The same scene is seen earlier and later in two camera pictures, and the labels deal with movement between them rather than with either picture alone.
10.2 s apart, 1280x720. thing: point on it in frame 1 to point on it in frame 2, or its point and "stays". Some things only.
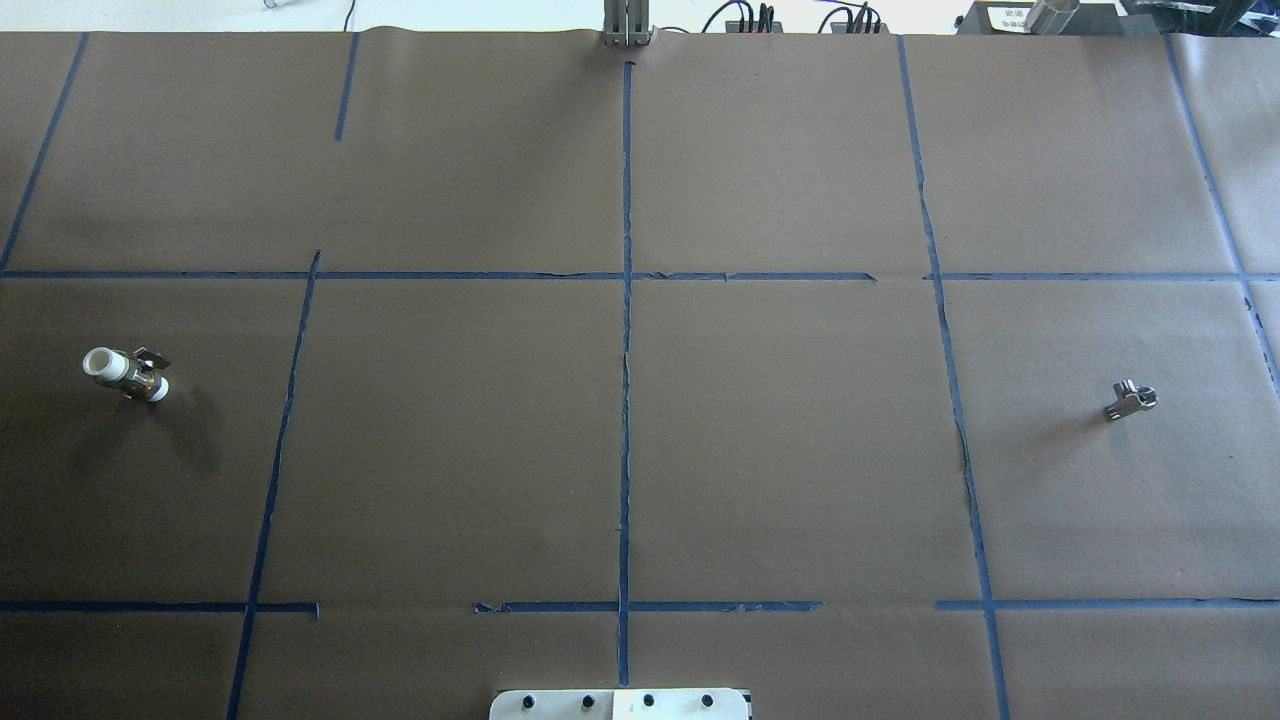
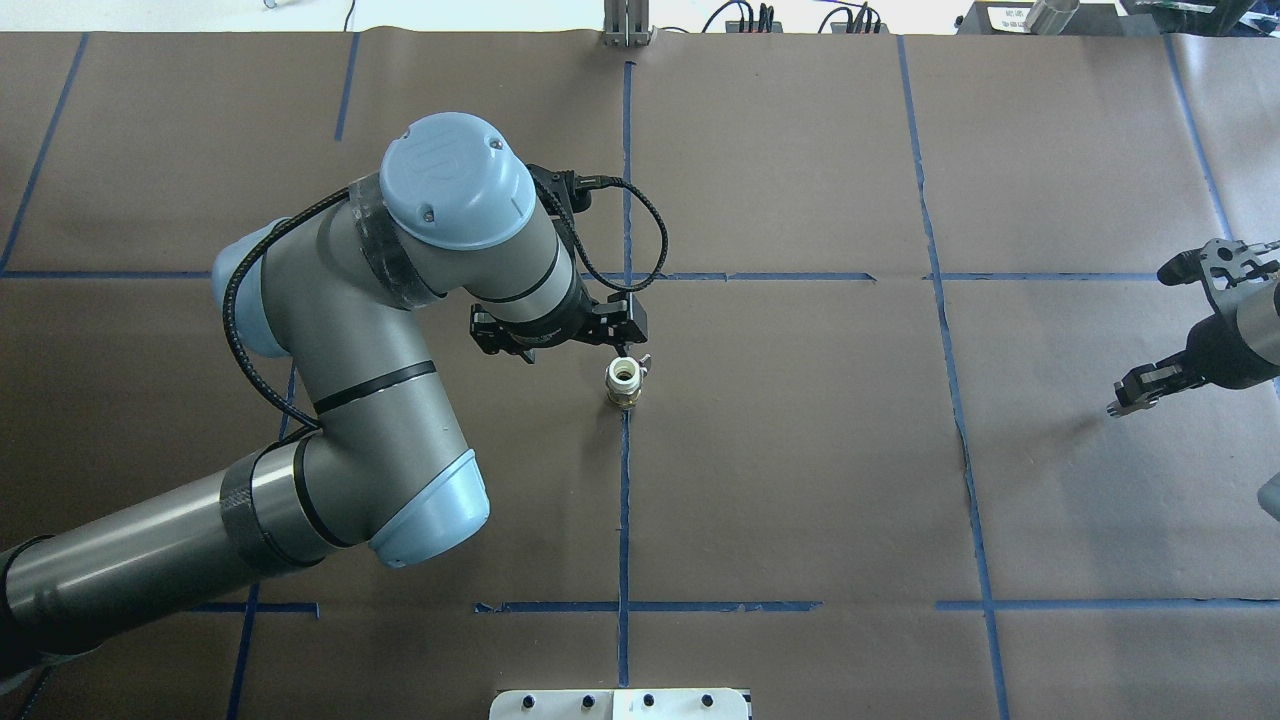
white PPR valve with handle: [138, 376] to [623, 377]
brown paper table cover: [891, 376] stays
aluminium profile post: [626, 23] stays
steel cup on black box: [1050, 17] stays
